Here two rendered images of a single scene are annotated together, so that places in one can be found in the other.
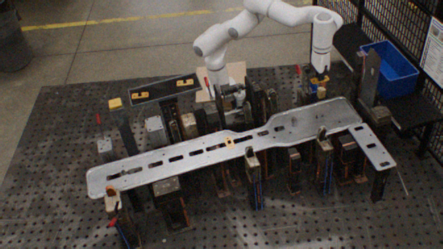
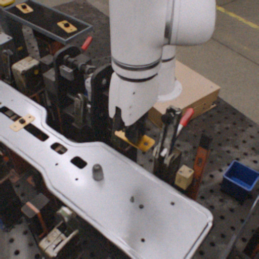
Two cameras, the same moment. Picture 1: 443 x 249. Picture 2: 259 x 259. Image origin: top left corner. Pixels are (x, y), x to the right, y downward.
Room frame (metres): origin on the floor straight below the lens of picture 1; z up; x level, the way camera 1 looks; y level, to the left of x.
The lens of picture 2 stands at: (1.30, -0.81, 1.75)
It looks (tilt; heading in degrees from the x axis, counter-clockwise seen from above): 46 degrees down; 50
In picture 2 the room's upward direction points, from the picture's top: straight up
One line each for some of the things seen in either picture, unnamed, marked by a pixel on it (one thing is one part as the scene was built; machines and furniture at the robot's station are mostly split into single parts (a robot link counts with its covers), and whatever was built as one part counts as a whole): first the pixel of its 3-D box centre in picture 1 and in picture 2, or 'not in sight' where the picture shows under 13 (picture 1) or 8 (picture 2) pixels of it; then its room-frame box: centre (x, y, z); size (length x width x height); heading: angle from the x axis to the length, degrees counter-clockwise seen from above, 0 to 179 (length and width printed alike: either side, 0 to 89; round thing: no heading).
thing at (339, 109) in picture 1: (226, 145); (17, 122); (1.50, 0.00, 1.00); 1.38 x 0.22 x 0.02; 101
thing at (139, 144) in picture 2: (320, 78); (134, 136); (1.60, -0.47, 1.25); 0.08 x 0.04 x 0.01; 101
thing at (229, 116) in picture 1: (236, 118); (89, 115); (1.73, -0.07, 0.94); 0.18 x 0.13 x 0.49; 101
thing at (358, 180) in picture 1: (360, 157); not in sight; (1.43, -0.66, 0.84); 0.11 x 0.06 x 0.29; 11
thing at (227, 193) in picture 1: (217, 167); (18, 142); (1.50, 0.06, 0.84); 0.17 x 0.06 x 0.29; 11
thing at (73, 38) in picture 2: (165, 89); (45, 19); (1.80, 0.27, 1.16); 0.37 x 0.14 x 0.02; 101
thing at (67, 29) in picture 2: (184, 82); (67, 25); (1.83, 0.17, 1.17); 0.08 x 0.04 x 0.01; 88
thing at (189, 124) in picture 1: (194, 144); (35, 103); (1.64, 0.17, 0.89); 0.13 x 0.11 x 0.38; 11
